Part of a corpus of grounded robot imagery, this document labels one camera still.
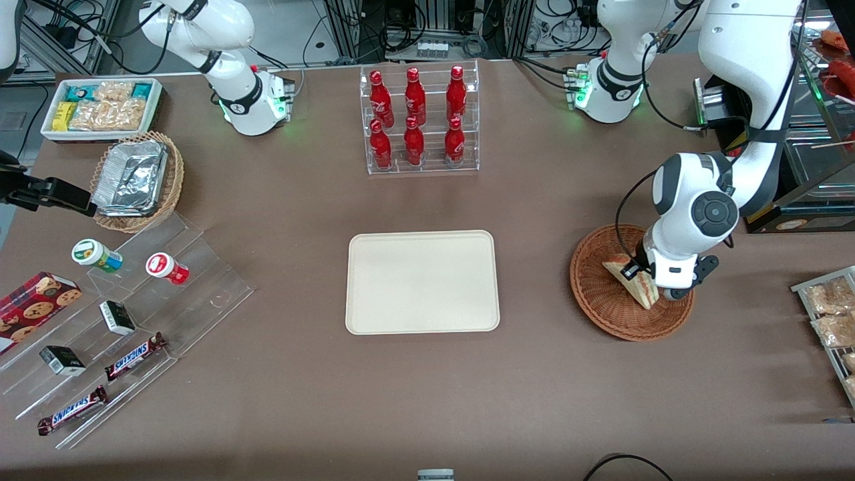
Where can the triangular sandwich with red filling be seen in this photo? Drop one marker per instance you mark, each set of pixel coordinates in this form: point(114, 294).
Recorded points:
point(641, 290)

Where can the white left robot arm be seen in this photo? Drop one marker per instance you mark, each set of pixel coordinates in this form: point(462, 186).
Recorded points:
point(748, 40)

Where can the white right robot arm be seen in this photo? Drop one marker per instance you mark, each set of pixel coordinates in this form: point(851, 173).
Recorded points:
point(234, 100)

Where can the dark brown wicker basket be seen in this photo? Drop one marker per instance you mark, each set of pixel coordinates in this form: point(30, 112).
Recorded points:
point(601, 300)

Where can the silver foil tray stack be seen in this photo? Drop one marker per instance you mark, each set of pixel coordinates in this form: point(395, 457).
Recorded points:
point(130, 177)

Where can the light tan wicker basket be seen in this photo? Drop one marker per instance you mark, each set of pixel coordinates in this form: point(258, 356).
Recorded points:
point(172, 194)

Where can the cream rectangular serving tray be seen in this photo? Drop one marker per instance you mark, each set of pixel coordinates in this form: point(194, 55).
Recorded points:
point(421, 284)

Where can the white plastic snack bin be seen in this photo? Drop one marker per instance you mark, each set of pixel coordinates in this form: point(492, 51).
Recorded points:
point(93, 135)

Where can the green lid snack cup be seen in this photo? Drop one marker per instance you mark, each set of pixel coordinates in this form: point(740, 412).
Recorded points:
point(93, 254)

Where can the yellow snack pack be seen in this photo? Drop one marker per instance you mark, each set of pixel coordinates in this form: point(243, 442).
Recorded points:
point(63, 117)

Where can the large clear cracker bag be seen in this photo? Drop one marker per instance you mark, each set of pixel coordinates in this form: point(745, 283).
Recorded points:
point(107, 115)

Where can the teal snack pack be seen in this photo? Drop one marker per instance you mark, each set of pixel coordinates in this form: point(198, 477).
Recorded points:
point(141, 91)
point(81, 92)

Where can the small clear cracker bag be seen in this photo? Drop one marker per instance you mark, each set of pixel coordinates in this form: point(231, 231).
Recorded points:
point(113, 91)

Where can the red chocolate cookie box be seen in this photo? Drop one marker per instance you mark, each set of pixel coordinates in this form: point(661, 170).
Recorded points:
point(33, 310)

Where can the red lid snack cup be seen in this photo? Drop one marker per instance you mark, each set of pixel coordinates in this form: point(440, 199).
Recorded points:
point(163, 267)

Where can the small black carton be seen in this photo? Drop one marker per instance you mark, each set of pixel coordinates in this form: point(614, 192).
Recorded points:
point(117, 317)
point(62, 361)

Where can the clear acrylic stepped display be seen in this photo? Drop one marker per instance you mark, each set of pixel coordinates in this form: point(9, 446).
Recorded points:
point(200, 267)

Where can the clear bag of pastries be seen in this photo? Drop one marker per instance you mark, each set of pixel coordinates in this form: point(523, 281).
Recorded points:
point(835, 329)
point(828, 297)

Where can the black hot food display case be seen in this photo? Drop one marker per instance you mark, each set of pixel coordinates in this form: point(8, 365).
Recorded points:
point(821, 207)

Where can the Snickers chocolate bar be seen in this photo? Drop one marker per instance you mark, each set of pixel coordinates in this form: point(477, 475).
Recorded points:
point(72, 411)
point(133, 357)

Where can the red cola bottle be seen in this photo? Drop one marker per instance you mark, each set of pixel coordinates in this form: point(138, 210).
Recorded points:
point(379, 97)
point(456, 90)
point(413, 141)
point(454, 139)
point(381, 143)
point(415, 93)

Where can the small grey box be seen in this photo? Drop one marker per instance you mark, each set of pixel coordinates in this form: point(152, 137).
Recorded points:
point(435, 475)

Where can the white power strip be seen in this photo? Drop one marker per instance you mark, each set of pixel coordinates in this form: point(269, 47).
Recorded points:
point(433, 49)

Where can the clear acrylic bottle rack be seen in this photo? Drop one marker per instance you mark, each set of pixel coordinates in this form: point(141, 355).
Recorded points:
point(364, 73)

